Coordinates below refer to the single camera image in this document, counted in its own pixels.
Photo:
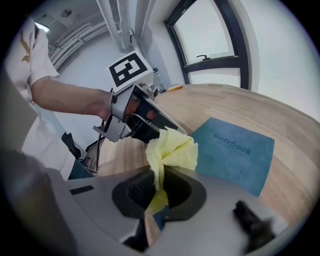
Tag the long ceiling light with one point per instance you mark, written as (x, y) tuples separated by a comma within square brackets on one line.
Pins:
[(41, 26)]

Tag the black framed window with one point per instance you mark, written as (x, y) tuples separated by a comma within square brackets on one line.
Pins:
[(207, 32)]

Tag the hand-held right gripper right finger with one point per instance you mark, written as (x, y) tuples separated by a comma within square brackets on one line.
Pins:
[(215, 220)]

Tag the clear water bottle black cap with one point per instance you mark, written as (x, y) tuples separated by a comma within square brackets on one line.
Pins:
[(159, 81)]

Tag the person's blue trousers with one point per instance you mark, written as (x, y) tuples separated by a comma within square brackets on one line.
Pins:
[(82, 171)]

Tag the yellow cloth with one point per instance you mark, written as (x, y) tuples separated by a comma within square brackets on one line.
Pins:
[(172, 147)]

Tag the yellow sponge block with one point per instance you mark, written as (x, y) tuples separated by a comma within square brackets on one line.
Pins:
[(175, 88)]

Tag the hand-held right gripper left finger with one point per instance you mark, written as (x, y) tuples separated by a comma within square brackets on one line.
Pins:
[(100, 200)]

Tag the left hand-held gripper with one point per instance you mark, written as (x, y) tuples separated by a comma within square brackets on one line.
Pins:
[(127, 70)]

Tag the thick white pipe bundle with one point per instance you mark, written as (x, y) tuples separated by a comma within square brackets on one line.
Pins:
[(117, 25)]

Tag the person's left hand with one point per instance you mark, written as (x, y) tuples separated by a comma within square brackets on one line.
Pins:
[(132, 106)]

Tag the round smoke detector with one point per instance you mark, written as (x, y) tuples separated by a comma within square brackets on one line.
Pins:
[(66, 12)]

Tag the blue notebook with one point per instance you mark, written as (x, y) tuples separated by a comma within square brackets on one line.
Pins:
[(225, 162)]

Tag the person's left forearm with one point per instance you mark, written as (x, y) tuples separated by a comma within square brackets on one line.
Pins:
[(70, 97)]

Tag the thin white pipe bundle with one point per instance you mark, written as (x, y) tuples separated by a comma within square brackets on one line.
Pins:
[(75, 42)]

